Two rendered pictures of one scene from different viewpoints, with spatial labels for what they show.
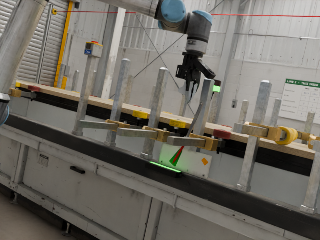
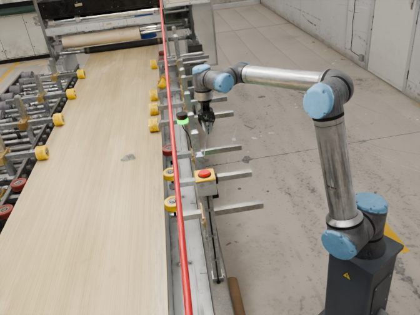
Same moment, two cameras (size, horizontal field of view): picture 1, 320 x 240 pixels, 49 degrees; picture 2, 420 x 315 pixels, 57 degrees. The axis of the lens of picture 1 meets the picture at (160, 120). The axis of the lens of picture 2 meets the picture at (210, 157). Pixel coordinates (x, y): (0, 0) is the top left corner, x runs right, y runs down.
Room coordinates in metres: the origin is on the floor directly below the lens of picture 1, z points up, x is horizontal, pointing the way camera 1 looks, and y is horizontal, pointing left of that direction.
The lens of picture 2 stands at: (2.68, 1.33, 1.97)
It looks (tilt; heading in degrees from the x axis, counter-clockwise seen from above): 31 degrees down; 230
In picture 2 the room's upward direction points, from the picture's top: 7 degrees counter-clockwise
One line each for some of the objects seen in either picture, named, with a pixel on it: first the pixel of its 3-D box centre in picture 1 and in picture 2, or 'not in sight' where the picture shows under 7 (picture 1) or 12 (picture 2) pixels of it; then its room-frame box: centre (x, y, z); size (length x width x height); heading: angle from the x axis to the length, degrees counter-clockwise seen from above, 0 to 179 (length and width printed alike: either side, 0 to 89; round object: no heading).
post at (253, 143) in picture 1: (253, 140); (191, 128); (1.38, -0.38, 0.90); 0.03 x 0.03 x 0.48; 54
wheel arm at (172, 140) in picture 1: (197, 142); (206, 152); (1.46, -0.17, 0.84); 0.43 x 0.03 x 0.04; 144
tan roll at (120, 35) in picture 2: not in sight; (121, 35); (0.59, -2.40, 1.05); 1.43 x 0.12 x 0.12; 144
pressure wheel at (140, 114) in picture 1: (138, 120); (174, 210); (1.92, 0.11, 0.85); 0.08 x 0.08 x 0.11
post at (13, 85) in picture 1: (12, 80); not in sight; (2.41, 1.04, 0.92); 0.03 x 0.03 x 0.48; 54
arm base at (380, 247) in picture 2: not in sight; (364, 237); (1.32, 0.74, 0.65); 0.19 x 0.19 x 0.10
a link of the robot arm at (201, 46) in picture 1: (195, 47); (204, 94); (1.49, -0.09, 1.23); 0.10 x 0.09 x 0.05; 144
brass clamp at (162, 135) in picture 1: (155, 134); not in sight; (1.66, 0.01, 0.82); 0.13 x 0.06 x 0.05; 54
